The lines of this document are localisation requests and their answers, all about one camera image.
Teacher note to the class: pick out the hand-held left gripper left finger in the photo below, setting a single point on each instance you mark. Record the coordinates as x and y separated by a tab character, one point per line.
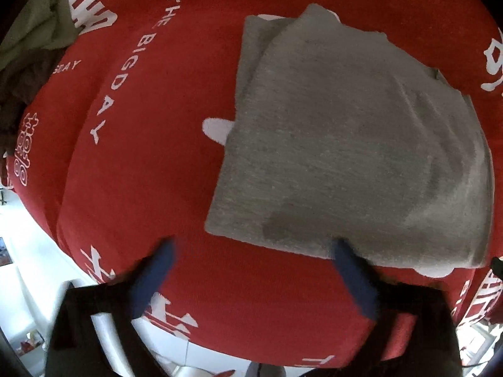
157	271

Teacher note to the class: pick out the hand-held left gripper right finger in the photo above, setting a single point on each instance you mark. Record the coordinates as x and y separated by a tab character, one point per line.
353	279

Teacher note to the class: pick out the grey knit sweater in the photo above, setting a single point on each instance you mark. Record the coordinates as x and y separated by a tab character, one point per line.
346	137

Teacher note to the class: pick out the red printed blanket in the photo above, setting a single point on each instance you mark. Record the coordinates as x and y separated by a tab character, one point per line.
137	165

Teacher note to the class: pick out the dark brown cloth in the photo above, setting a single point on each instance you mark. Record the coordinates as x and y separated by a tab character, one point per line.
23	86

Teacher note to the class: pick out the olive green cloth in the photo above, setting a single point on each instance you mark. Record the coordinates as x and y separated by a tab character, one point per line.
39	31

